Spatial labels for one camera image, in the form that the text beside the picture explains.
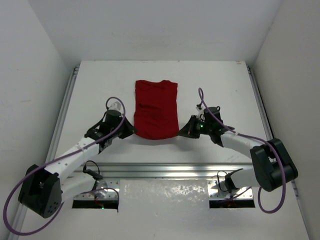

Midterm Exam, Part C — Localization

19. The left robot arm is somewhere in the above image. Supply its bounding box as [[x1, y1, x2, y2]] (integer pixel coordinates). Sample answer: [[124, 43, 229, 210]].
[[18, 110, 137, 219]]

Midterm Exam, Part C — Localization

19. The red t shirt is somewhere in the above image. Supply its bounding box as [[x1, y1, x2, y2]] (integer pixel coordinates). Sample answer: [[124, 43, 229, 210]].
[[133, 80, 179, 140]]

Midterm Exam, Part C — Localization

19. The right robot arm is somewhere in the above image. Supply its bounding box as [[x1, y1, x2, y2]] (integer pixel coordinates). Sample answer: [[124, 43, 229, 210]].
[[177, 106, 298, 193]]

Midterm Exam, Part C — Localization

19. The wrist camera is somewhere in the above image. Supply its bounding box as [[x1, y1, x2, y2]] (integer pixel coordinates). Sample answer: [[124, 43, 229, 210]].
[[196, 106, 205, 121], [106, 101, 122, 112]]

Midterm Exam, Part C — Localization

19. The aluminium frame rail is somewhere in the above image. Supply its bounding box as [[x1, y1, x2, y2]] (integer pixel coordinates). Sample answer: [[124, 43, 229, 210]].
[[47, 61, 269, 179]]

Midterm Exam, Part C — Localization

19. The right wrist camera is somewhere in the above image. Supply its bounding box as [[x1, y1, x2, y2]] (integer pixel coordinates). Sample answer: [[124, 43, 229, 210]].
[[196, 106, 205, 121]]

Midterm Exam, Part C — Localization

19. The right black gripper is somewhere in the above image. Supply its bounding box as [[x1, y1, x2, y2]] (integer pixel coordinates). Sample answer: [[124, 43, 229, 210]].
[[177, 115, 213, 140]]

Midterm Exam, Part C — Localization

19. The white foam cover panel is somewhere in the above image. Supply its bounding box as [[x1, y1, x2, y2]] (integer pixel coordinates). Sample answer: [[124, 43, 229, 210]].
[[22, 180, 309, 240]]

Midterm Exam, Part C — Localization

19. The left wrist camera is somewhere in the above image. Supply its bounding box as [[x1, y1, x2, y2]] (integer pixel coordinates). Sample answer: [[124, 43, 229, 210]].
[[106, 101, 122, 112]]

